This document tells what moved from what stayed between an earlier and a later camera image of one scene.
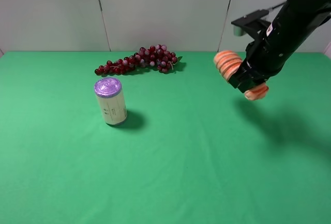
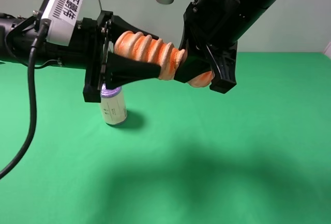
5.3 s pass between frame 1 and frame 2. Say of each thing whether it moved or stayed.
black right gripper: moved
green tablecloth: stayed
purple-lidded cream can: stayed
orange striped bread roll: moved
